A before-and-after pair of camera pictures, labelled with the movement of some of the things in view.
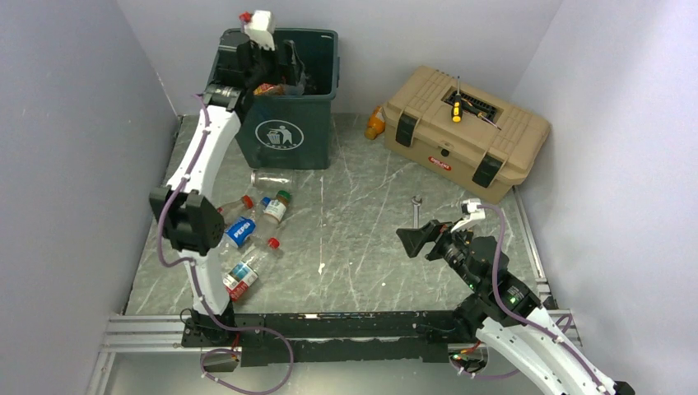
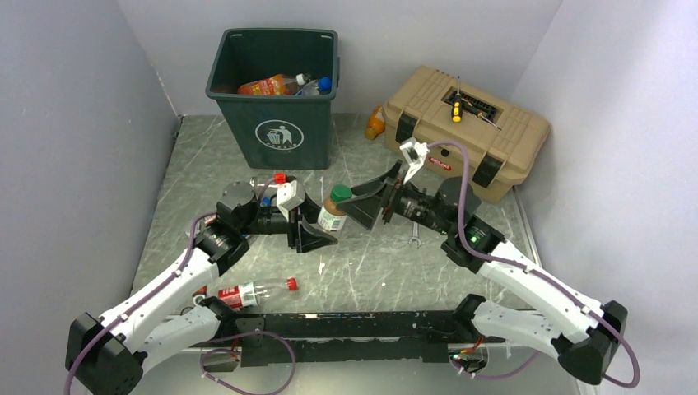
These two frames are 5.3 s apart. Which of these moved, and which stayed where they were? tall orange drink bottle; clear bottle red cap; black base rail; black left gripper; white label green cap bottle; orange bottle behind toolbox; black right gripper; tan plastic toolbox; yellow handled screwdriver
Moved: black right gripper; clear bottle red cap; black left gripper; white label green cap bottle
Stayed: tan plastic toolbox; yellow handled screwdriver; tall orange drink bottle; black base rail; orange bottle behind toolbox
